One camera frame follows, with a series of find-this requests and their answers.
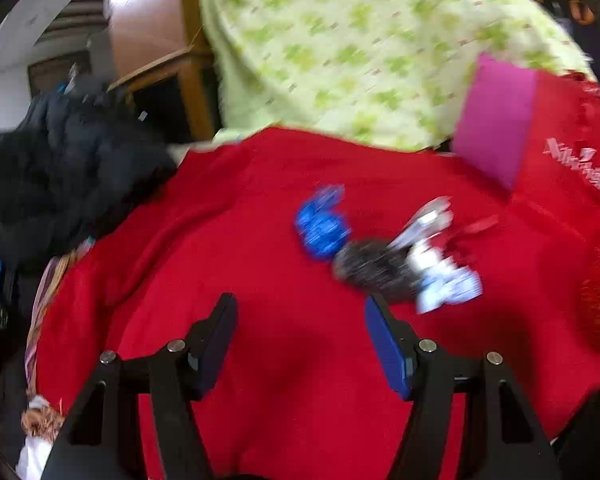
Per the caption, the silver white wrapper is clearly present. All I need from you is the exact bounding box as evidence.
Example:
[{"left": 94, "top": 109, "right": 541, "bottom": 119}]
[{"left": 387, "top": 196, "right": 454, "bottom": 251}]

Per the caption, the blue foil wrapper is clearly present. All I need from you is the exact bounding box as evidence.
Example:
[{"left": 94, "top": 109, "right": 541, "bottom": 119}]
[{"left": 294, "top": 185, "right": 353, "bottom": 261}]

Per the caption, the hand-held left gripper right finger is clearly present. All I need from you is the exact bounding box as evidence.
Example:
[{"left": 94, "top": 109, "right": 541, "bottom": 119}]
[{"left": 364, "top": 294, "right": 563, "bottom": 480}]

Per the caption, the red paper gift bag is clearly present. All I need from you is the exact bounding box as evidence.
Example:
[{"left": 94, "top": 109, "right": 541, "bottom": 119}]
[{"left": 452, "top": 52, "right": 600, "bottom": 211}]

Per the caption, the white paper ball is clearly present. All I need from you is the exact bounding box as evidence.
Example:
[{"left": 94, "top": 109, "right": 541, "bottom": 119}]
[{"left": 407, "top": 242, "right": 483, "bottom": 316}]

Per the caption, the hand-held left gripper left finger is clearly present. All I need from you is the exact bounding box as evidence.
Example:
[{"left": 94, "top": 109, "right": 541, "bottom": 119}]
[{"left": 40, "top": 292, "right": 239, "bottom": 480}]

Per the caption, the wooden side table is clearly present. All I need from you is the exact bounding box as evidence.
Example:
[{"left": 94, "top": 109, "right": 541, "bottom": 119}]
[{"left": 107, "top": 47, "right": 213, "bottom": 143}]

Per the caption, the dark wooden door panel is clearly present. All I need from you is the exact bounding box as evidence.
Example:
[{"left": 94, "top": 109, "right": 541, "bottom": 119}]
[{"left": 27, "top": 52, "right": 92, "bottom": 98}]

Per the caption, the wooden cabinet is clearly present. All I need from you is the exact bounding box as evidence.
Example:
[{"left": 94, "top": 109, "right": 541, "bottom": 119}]
[{"left": 105, "top": 0, "right": 216, "bottom": 143}]

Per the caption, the striped cloth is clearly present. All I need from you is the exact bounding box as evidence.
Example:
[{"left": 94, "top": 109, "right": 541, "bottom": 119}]
[{"left": 24, "top": 245, "right": 97, "bottom": 396}]

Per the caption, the pile of dark clothes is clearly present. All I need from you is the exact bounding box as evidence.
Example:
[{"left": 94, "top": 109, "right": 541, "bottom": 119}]
[{"left": 0, "top": 77, "right": 178, "bottom": 273}]

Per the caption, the green clover print cloth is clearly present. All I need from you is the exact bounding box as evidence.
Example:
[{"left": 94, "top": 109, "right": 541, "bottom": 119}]
[{"left": 200, "top": 0, "right": 596, "bottom": 153}]

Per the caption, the red blanket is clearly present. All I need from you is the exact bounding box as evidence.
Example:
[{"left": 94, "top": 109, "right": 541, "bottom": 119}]
[{"left": 30, "top": 127, "right": 600, "bottom": 480}]

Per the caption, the black plastic bag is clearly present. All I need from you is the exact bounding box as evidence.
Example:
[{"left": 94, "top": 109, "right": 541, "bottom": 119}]
[{"left": 331, "top": 239, "right": 421, "bottom": 303}]

